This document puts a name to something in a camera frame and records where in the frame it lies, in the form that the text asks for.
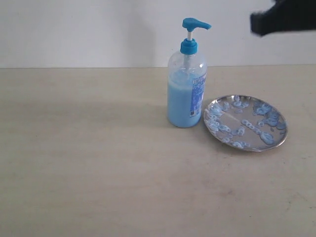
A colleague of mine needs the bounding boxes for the round steel plate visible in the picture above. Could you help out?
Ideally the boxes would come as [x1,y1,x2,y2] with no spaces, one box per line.
[203,95,288,152]

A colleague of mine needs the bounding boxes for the blue pump soap bottle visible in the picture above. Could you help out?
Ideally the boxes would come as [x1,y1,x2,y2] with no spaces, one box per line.
[167,18,211,128]

